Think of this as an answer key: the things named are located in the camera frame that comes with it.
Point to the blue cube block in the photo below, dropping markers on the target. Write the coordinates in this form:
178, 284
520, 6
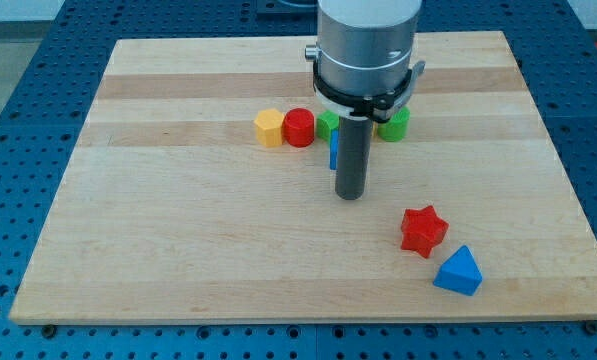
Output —
333, 149

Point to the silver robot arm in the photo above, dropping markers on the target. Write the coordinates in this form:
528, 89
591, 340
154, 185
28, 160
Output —
361, 58

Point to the green star block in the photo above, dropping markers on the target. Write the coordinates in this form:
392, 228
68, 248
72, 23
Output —
326, 123

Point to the red star block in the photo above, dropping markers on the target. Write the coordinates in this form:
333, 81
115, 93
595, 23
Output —
422, 230

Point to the red cylinder block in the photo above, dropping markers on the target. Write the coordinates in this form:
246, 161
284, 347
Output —
298, 127

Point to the yellow hexagon block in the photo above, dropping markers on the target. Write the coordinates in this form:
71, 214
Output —
268, 127

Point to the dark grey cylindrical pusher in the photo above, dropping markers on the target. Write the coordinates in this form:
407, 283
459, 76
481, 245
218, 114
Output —
352, 157

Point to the green cylinder block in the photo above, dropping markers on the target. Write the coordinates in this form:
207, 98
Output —
395, 129

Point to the wooden board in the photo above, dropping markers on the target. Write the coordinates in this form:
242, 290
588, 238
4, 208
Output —
171, 212

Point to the blue triangle block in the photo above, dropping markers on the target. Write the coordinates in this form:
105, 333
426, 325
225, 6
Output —
459, 273

